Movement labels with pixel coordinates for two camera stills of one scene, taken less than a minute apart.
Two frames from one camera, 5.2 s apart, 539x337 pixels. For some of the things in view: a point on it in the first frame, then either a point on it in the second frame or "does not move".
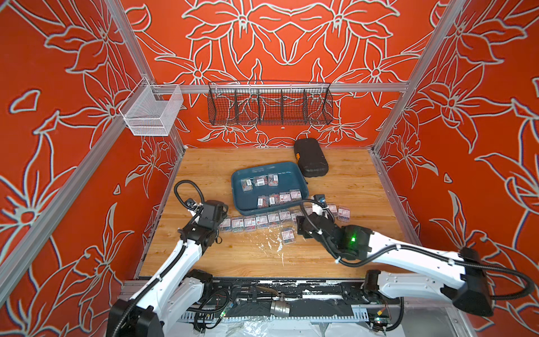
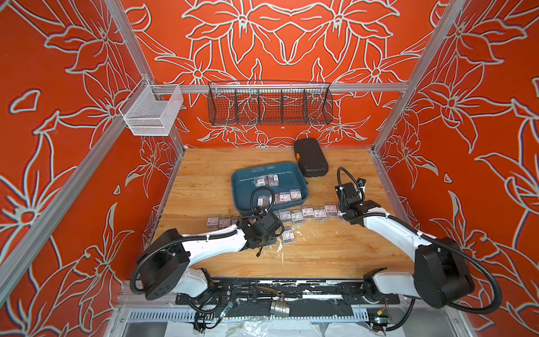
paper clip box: [273, 180] does not move
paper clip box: [288, 236] does not move
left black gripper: [223, 214] to [273, 237]
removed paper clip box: [294, 217] does not move
